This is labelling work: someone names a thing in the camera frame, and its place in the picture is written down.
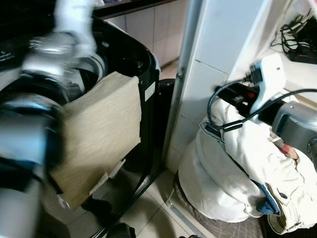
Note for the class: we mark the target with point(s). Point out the beige cabinet with dark top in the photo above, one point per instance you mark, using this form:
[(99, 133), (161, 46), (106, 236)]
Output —
[(148, 27)]

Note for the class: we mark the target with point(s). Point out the beige cloth with white tags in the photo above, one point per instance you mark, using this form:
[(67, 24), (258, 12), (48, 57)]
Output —
[(101, 134)]

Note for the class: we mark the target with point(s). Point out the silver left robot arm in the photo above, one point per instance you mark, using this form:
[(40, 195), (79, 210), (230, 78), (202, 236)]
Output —
[(29, 134)]

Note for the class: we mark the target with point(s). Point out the black top-load washing machine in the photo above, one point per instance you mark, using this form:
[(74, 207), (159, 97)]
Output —
[(131, 57)]

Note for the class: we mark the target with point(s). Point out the blue cloth item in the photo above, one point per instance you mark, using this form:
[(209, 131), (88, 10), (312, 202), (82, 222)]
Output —
[(267, 203)]

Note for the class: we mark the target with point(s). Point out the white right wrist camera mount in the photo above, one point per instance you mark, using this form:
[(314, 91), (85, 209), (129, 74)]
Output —
[(270, 74)]

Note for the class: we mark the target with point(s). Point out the black power strip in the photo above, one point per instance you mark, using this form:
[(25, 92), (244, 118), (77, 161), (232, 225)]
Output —
[(303, 54)]

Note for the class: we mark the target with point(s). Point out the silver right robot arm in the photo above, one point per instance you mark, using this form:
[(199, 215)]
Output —
[(297, 121)]

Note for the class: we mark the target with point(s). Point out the white padded jacket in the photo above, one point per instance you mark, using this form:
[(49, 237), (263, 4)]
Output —
[(223, 173)]

